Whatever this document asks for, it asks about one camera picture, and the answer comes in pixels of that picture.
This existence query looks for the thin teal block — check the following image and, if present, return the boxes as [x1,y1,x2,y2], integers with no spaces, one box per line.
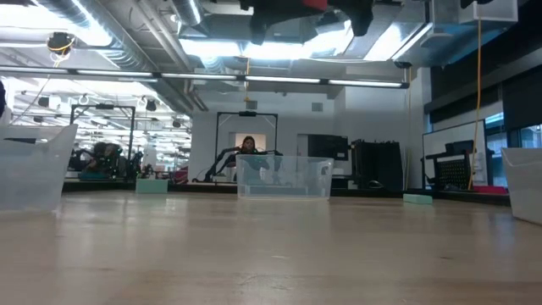
[402,193,434,206]

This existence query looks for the teal rectangular block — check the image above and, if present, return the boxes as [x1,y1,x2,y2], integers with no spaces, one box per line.
[135,178,169,195]

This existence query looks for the long ceiling light bar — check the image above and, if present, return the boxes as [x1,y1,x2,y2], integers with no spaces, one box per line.
[0,65,411,89]

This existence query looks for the person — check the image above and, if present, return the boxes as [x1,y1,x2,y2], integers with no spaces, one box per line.
[239,135,259,156]

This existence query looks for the black monitor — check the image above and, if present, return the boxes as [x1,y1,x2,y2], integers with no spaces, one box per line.
[302,134,351,161]

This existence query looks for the whiteboard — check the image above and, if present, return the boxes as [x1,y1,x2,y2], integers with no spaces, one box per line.
[422,119,488,187]

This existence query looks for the black cabinet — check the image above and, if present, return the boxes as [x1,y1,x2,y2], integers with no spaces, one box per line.
[351,139,403,190]

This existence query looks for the clear plastic bin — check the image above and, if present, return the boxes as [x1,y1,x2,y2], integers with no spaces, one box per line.
[0,123,80,212]
[235,154,335,201]
[501,147,542,225]

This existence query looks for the black pegboard cart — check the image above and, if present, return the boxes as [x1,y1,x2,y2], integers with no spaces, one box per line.
[423,139,478,191]

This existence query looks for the red bag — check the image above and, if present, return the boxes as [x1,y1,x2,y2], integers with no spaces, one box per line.
[472,185,509,196]

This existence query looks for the silver round ventilation duct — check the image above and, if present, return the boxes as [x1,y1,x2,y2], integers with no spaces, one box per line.
[171,0,202,26]

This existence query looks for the black gantry frame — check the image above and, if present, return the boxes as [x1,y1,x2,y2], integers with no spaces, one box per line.
[214,111,279,158]
[69,103,136,170]

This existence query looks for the yellow cable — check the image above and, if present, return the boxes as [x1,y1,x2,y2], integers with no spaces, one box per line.
[467,8,484,191]

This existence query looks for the black aluminium table frame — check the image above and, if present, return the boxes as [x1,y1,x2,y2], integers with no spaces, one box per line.
[63,180,512,208]

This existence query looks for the black ceiling cord reel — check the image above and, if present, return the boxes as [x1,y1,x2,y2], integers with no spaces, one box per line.
[46,31,77,56]

